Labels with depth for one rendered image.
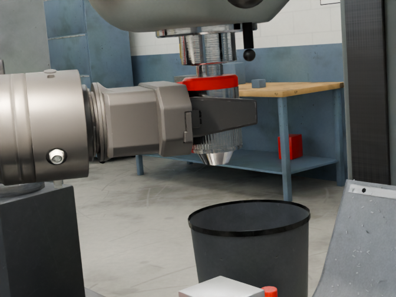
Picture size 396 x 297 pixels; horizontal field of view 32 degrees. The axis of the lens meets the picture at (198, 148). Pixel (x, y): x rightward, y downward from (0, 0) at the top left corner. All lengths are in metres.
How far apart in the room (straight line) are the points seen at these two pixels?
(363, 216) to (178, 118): 0.48
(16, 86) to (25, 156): 0.05
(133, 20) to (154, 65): 7.38
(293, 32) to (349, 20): 5.32
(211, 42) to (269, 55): 5.91
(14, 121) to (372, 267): 0.55
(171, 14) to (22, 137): 0.14
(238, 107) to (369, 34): 0.40
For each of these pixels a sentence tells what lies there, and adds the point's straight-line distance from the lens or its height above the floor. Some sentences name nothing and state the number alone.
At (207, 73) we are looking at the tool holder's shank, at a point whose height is 1.27.
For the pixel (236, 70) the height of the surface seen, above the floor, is 1.01.
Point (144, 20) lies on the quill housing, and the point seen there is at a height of 1.32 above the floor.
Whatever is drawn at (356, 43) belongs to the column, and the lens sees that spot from 0.94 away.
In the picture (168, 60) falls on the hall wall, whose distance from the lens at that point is 7.68.
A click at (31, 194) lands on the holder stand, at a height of 1.12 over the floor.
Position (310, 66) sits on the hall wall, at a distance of 6.12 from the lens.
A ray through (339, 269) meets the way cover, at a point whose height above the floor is 0.98.
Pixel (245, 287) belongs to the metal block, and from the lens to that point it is 0.63.
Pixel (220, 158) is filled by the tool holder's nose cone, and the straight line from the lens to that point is 0.57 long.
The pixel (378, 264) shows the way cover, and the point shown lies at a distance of 0.91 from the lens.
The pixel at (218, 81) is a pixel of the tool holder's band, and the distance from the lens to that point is 0.56.
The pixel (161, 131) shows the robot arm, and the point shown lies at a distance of 0.52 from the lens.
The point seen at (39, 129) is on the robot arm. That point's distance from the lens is 0.52.
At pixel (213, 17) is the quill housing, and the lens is 0.51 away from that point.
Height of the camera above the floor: 1.30
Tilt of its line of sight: 9 degrees down
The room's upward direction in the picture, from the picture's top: 5 degrees counter-clockwise
